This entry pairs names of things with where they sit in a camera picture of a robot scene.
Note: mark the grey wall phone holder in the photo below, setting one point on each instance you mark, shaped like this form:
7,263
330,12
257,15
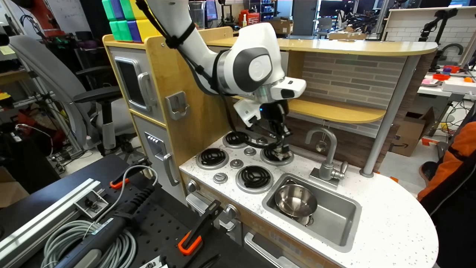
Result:
177,105

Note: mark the black coil toy burner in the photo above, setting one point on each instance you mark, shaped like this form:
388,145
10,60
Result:
269,158
211,158
236,139
254,178

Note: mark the orange black bar clamp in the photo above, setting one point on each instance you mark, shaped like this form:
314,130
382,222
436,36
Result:
190,243
116,182

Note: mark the white cluttered work table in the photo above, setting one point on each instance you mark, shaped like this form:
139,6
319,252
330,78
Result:
446,82

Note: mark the grey bracket with knob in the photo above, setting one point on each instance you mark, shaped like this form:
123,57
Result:
90,203

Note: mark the small steel pot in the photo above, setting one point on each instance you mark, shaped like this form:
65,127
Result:
294,199

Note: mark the grey office chair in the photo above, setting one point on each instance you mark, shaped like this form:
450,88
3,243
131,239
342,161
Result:
44,69

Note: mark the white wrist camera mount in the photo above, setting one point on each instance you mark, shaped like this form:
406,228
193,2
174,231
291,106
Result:
247,112

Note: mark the white pegboard panel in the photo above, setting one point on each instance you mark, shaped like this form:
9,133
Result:
406,24

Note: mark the round grey stove knob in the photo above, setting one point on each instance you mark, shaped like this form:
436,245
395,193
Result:
250,151
220,178
236,163

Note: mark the multicolour block cube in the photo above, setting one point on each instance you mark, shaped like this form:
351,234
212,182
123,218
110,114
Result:
119,30

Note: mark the grey toy sink basin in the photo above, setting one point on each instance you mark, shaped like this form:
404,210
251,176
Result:
336,218

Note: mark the wooden toy kitchen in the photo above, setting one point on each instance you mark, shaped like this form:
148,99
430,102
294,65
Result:
391,233

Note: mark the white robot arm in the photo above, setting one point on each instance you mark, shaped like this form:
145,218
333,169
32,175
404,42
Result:
257,65

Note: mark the grey microwave door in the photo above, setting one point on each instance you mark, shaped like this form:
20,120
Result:
129,84

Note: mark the grey kitchen support pole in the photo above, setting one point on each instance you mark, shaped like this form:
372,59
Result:
388,114

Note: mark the grey oven front knob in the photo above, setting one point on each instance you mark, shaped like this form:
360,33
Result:
190,187

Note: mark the black pegboard table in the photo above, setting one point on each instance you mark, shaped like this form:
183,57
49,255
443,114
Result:
157,224

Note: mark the grey toy faucet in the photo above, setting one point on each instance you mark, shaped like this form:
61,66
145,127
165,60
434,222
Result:
327,169

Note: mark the curved wooden kitchen shelf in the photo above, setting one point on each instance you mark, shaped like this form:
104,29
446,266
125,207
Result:
336,112

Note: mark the aluminium profile rail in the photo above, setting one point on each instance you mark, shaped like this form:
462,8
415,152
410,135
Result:
44,213

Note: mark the person in orange jacket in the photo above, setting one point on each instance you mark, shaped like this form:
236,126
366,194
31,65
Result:
455,164

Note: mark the brown cardboard box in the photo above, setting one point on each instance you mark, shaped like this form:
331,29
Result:
410,129

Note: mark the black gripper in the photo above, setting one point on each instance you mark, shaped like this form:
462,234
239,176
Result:
275,117

